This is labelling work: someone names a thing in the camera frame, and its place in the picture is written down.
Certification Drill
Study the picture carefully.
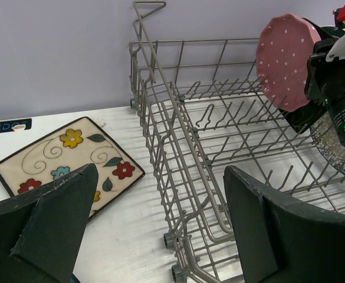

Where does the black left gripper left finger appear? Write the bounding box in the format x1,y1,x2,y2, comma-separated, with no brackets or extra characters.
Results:
0,164,98,282

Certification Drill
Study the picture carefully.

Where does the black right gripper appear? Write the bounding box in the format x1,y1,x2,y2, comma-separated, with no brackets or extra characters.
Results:
304,38,337,100

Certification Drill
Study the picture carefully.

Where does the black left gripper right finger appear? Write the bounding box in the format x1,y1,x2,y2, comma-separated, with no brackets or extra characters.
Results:
224,166,345,282

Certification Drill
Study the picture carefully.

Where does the pink polka dot plate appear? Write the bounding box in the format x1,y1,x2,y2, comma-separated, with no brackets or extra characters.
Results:
256,14,321,112

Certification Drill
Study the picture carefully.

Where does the black square floral plate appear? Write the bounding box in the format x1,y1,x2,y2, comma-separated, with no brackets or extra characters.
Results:
279,18,345,133

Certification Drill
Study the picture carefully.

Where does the speckled beige blue round plate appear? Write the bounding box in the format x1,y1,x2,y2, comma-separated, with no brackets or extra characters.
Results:
310,113,345,175

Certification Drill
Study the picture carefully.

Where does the grey wire dish rack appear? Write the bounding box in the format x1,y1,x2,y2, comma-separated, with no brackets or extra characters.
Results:
129,1,345,282

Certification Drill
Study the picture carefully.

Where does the beige square flower plate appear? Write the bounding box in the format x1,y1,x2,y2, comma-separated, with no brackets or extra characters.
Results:
0,117,145,220

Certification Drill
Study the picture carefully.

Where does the left blue label sticker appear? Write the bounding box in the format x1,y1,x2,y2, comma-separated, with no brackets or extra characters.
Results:
0,118,32,133

